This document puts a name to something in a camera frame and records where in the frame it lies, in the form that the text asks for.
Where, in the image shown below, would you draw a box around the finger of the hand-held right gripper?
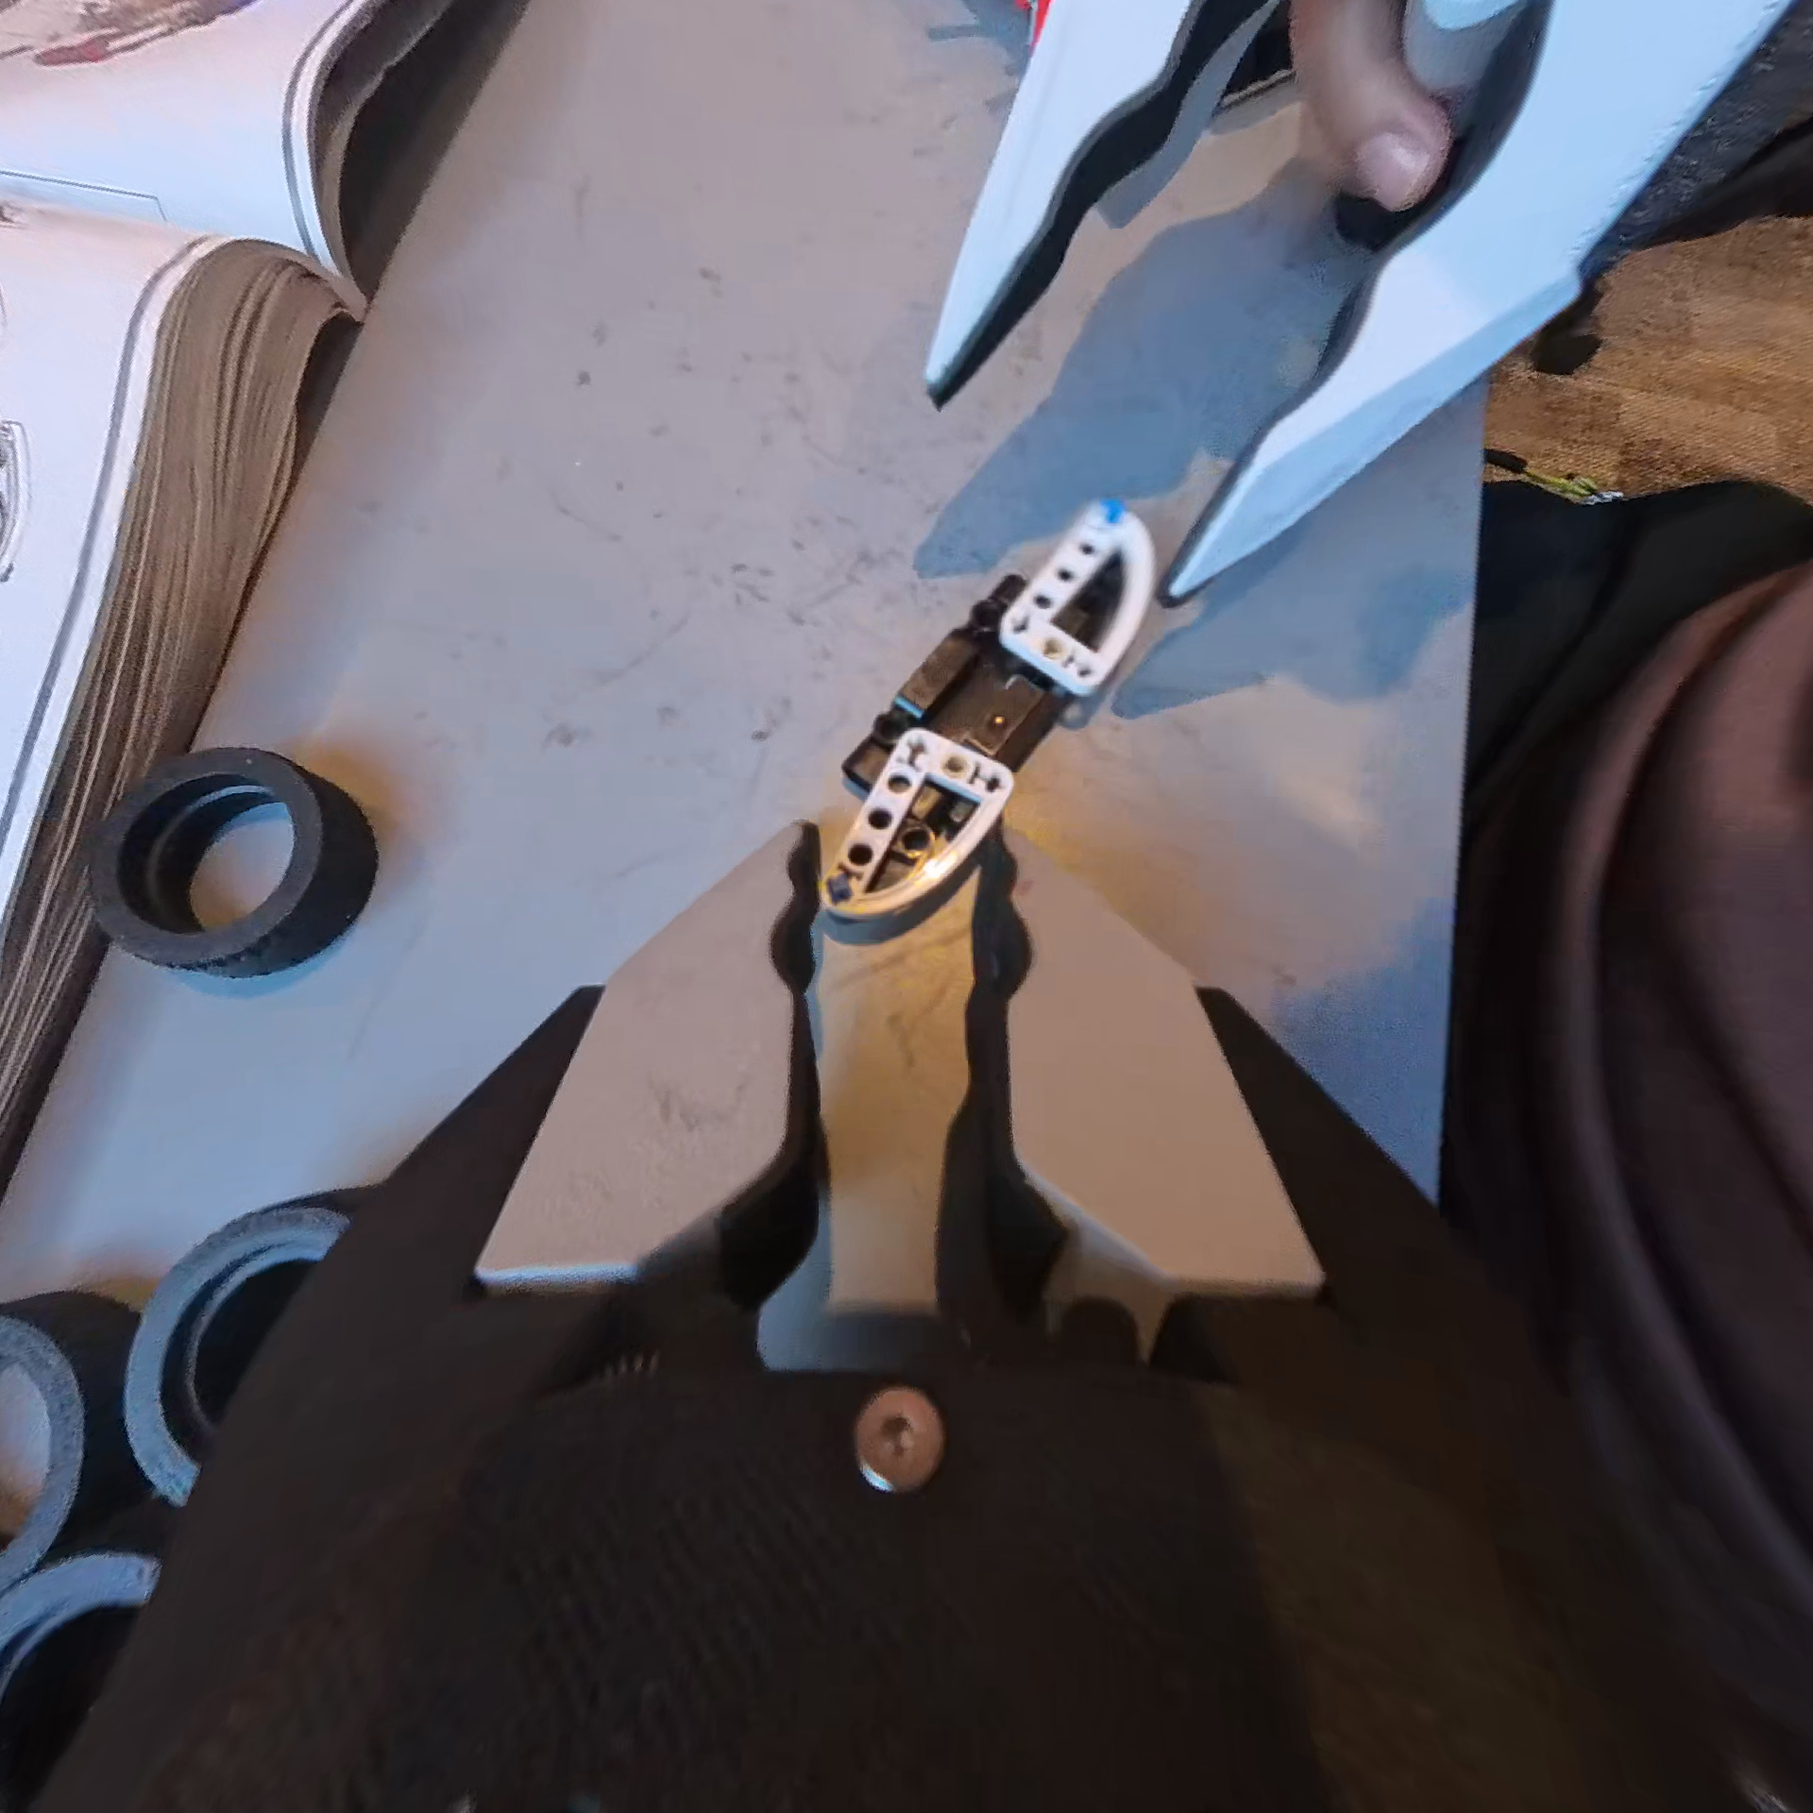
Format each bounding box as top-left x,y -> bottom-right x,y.
923,0 -> 1278,412
1158,0 -> 1796,609

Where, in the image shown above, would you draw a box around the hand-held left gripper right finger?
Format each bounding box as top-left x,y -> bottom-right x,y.
970,836 -> 1327,1334

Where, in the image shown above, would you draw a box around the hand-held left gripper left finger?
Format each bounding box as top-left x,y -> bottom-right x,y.
476,823 -> 828,1313

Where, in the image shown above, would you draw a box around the white curved toy panel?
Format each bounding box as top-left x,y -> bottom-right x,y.
816,728 -> 1018,924
997,496 -> 1158,699

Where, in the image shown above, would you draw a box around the black patterned toy beam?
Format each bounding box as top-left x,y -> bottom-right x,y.
842,572 -> 1094,811

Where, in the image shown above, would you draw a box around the grey desk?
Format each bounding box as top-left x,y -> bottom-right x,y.
0,0 -> 1490,1319

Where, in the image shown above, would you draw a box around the person's right hand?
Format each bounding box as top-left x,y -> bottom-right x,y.
1292,0 -> 1459,211

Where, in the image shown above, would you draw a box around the thin yellow green stick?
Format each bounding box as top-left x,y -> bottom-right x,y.
1484,448 -> 1625,508

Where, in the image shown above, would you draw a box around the person's brown shirt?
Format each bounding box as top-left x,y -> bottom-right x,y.
1444,565 -> 1813,1708

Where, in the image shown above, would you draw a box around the open instruction booklet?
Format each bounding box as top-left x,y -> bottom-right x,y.
0,0 -> 473,1166

